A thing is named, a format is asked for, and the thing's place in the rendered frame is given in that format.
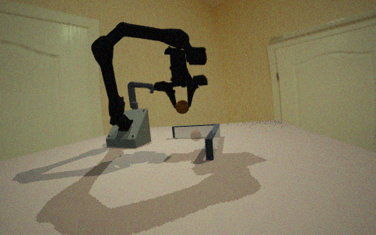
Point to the clear low corner walls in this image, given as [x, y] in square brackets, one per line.
[185, 132]

